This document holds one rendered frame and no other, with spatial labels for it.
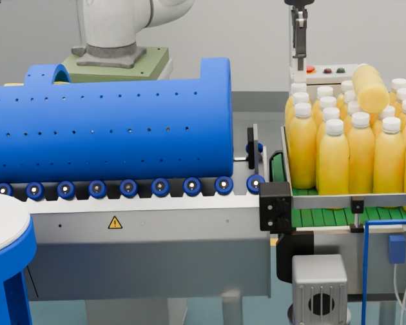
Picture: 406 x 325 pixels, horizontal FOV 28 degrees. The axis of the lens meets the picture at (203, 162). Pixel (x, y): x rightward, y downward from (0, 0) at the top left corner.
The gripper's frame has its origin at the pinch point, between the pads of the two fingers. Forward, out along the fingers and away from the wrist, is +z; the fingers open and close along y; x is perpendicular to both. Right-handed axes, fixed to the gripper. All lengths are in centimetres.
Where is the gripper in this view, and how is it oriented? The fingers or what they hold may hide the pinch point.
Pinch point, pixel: (299, 67)
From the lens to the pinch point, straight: 207.2
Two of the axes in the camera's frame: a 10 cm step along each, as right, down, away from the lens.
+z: 0.5, 9.0, 4.2
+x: 10.0, -0.3, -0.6
